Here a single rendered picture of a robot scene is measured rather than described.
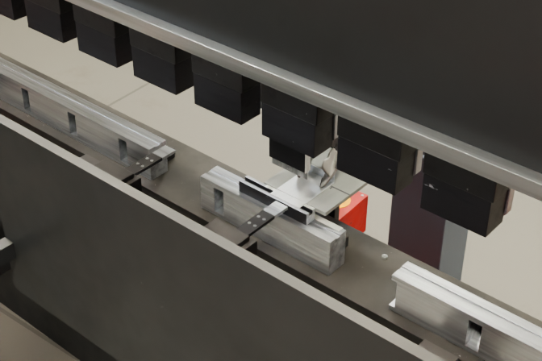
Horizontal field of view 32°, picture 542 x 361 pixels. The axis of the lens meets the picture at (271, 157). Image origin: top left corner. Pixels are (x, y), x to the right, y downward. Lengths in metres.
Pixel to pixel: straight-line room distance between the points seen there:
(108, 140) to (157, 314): 0.88
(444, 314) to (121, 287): 0.65
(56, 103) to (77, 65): 2.27
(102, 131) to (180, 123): 1.84
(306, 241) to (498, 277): 1.54
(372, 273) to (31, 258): 0.74
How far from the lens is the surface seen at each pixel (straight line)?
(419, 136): 1.48
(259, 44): 1.66
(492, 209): 1.76
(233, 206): 2.23
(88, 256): 1.79
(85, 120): 2.54
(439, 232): 2.82
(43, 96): 2.66
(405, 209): 2.84
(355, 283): 2.11
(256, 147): 4.14
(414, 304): 2.00
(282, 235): 2.15
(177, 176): 2.44
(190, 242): 1.51
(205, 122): 4.32
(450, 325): 1.97
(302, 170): 2.04
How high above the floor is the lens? 2.26
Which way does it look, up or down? 34 degrees down
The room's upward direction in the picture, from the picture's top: straight up
